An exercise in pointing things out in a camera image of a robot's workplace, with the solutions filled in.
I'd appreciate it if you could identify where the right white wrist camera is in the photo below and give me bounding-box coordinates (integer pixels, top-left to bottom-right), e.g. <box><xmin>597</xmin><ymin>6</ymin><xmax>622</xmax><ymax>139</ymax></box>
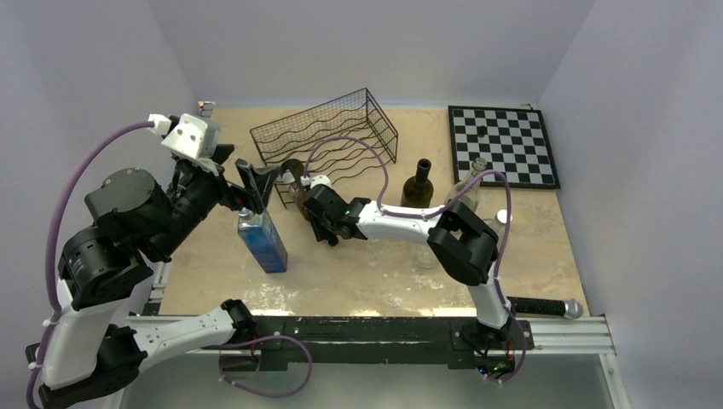
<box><xmin>300</xmin><ymin>175</ymin><xmax>333</xmax><ymax>190</ymax></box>

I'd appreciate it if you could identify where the black silver microphone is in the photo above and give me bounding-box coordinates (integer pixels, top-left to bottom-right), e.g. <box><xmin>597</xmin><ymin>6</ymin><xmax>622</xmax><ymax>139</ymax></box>
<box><xmin>509</xmin><ymin>297</ymin><xmax>584</xmax><ymax>320</ymax></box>

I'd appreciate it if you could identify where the green wine bottle gold label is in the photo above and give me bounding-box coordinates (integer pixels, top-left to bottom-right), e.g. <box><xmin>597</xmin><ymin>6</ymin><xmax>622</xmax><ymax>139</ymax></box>
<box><xmin>281</xmin><ymin>158</ymin><xmax>310</xmax><ymax>222</ymax></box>

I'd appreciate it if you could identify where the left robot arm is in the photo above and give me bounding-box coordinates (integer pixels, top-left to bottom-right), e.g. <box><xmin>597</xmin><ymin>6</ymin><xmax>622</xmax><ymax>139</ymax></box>
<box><xmin>26</xmin><ymin>144</ymin><xmax>280</xmax><ymax>408</ymax></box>

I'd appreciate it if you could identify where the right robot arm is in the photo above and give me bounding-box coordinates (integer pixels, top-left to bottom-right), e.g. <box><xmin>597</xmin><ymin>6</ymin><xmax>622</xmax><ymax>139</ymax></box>
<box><xmin>304</xmin><ymin>185</ymin><xmax>512</xmax><ymax>347</ymax></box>

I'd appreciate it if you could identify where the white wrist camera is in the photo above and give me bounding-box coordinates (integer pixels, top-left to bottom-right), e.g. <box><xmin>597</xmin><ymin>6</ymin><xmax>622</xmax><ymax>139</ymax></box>
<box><xmin>161</xmin><ymin>113</ymin><xmax>221</xmax><ymax>176</ymax></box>
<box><xmin>300</xmin><ymin>175</ymin><xmax>333</xmax><ymax>190</ymax></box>

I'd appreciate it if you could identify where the clear uncapped glass bottle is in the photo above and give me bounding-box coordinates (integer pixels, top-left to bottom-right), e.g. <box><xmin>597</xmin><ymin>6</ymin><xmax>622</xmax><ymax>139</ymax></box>
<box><xmin>444</xmin><ymin>158</ymin><xmax>488</xmax><ymax>212</ymax></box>

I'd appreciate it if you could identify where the dark brown wine bottle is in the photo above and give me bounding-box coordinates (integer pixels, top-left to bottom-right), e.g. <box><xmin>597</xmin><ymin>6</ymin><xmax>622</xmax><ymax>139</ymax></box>
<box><xmin>400</xmin><ymin>158</ymin><xmax>434</xmax><ymax>209</ymax></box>

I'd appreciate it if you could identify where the black white chessboard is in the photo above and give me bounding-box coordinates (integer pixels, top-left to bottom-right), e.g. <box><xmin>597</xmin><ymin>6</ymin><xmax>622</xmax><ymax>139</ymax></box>
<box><xmin>448</xmin><ymin>106</ymin><xmax>561</xmax><ymax>190</ymax></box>

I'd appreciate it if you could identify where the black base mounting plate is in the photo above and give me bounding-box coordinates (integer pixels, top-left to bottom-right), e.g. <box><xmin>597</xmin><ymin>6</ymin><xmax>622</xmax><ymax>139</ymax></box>
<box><xmin>243</xmin><ymin>316</ymin><xmax>535</xmax><ymax>371</ymax></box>

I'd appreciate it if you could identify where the clear bottle white cap left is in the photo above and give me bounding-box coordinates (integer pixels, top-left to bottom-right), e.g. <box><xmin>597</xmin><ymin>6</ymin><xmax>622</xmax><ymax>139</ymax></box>
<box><xmin>411</xmin><ymin>244</ymin><xmax>439</xmax><ymax>268</ymax></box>

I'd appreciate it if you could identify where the clear bottle white cap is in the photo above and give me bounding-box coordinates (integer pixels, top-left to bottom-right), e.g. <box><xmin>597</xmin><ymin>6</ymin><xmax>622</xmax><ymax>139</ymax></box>
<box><xmin>483</xmin><ymin>209</ymin><xmax>509</xmax><ymax>246</ymax></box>
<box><xmin>411</xmin><ymin>244</ymin><xmax>439</xmax><ymax>268</ymax></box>

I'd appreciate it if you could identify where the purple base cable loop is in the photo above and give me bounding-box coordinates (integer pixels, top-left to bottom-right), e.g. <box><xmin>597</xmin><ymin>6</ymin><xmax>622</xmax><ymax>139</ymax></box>
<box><xmin>218</xmin><ymin>335</ymin><xmax>314</xmax><ymax>398</ymax></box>

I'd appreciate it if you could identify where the blue square glass bottle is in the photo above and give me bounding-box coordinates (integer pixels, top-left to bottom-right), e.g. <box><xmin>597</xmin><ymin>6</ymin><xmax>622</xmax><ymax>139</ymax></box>
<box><xmin>237</xmin><ymin>208</ymin><xmax>288</xmax><ymax>274</ymax></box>

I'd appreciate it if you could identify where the clear bottle white cap right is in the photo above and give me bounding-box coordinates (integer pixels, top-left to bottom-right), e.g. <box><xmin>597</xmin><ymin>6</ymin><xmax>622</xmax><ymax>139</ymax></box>
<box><xmin>483</xmin><ymin>209</ymin><xmax>509</xmax><ymax>246</ymax></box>

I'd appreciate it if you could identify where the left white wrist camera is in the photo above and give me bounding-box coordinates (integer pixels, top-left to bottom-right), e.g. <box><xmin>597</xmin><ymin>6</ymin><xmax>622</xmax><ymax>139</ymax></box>
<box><xmin>161</xmin><ymin>113</ymin><xmax>221</xmax><ymax>176</ymax></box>

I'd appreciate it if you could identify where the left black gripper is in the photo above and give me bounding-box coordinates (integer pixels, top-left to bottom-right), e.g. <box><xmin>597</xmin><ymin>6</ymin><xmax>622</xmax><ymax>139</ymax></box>
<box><xmin>152</xmin><ymin>143</ymin><xmax>281</xmax><ymax>257</ymax></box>

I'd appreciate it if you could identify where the black wire wine rack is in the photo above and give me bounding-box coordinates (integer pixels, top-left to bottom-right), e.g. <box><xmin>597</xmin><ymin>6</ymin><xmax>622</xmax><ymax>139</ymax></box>
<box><xmin>250</xmin><ymin>88</ymin><xmax>398</xmax><ymax>199</ymax></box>

